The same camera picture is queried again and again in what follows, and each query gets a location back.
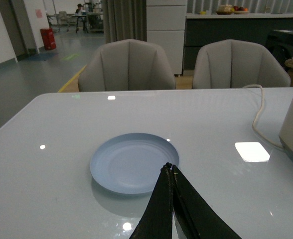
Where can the grey chair on left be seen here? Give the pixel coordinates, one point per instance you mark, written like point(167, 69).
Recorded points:
point(127, 65)

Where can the white drawer cabinet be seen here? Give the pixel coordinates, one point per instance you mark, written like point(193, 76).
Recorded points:
point(165, 26)

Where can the dark grey kitchen counter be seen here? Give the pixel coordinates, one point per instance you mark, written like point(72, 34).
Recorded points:
point(201, 30)

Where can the fruit bowl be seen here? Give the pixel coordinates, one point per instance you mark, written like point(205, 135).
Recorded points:
point(240, 10)

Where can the grey chair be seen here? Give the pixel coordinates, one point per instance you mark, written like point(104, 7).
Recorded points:
point(234, 64)
point(127, 65)

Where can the light blue plate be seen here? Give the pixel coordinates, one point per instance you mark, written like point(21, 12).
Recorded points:
point(131, 163)

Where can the grey curtain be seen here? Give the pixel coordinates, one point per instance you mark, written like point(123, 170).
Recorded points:
point(124, 19)

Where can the seated person in background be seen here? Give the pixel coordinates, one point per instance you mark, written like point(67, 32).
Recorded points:
point(79, 13)

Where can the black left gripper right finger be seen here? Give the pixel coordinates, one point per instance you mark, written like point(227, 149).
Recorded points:
point(194, 217)

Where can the wooden basket on counter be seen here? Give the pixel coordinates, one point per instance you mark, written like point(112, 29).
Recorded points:
point(225, 9)

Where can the grey chair on right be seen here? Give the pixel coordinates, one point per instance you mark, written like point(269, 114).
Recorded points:
point(234, 64)

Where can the black side table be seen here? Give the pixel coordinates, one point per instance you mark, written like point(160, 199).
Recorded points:
point(280, 44)

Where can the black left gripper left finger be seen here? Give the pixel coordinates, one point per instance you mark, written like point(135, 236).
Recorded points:
point(156, 222)

